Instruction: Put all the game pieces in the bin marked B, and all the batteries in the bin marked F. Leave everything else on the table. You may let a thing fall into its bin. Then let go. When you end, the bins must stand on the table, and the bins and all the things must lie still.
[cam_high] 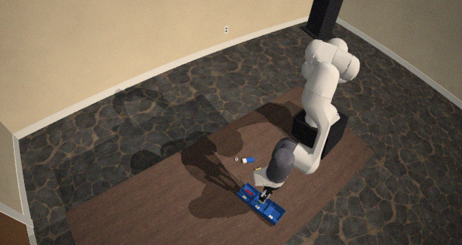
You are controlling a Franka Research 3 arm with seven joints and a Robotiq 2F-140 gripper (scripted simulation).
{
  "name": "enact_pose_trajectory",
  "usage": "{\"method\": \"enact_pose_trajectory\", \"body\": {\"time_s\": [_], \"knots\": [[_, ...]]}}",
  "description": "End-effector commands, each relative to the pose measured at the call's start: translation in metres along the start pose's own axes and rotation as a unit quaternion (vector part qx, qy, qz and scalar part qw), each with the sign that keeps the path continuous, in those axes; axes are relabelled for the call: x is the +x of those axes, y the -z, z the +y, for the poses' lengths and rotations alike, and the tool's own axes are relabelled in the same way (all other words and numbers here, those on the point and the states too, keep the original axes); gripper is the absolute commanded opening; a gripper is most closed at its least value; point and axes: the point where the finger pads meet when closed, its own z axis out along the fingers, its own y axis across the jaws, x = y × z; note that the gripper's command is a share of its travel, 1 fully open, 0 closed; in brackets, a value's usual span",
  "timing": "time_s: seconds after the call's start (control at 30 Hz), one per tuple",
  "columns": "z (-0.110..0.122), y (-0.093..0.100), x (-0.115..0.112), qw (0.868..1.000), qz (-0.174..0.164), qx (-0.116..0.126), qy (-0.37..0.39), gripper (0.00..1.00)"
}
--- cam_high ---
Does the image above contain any blue three-compartment bin rack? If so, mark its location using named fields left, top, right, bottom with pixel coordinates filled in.
left=237, top=182, right=286, bottom=226

